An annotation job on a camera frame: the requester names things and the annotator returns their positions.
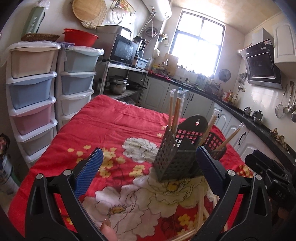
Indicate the black range hood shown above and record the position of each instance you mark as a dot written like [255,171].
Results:
[260,67]

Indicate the left pastel drawer tower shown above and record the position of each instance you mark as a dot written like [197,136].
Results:
[30,85]

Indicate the kitchen window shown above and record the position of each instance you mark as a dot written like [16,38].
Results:
[197,43]

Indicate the pastel drawer tower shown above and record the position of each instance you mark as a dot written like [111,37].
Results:
[30,85]
[73,85]

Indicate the black microwave oven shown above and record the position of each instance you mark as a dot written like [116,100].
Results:
[116,48]

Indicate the red plastic basin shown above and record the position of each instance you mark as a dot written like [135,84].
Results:
[79,37]

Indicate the black plastic utensil basket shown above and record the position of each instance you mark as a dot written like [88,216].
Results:
[176,157]

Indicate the red floral tablecloth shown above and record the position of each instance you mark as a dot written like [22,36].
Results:
[125,189]

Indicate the wooden chopstick pair on cloth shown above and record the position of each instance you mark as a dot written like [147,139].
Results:
[220,147]

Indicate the white water heater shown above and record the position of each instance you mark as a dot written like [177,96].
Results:
[161,7]

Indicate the right pastel drawer tower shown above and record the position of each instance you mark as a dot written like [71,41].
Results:
[73,85]

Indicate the person's left hand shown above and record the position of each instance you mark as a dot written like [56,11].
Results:
[107,231]

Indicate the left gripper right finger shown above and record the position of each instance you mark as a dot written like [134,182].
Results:
[253,218]

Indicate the white upper cabinet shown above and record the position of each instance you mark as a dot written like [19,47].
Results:
[284,47]

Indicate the wooden chopstick pair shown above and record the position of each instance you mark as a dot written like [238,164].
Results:
[181,94]
[220,147]
[171,107]

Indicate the steel cooking pot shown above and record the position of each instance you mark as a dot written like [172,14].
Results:
[118,84]

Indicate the metal kettle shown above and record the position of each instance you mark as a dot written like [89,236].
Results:
[257,117]

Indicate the hanging ladles and strainers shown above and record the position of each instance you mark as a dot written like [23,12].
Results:
[283,107]

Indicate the small wall fan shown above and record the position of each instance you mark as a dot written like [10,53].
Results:
[224,75]

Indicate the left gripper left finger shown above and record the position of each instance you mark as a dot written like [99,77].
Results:
[43,220]

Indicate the round bamboo tray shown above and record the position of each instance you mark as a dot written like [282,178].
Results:
[87,10]

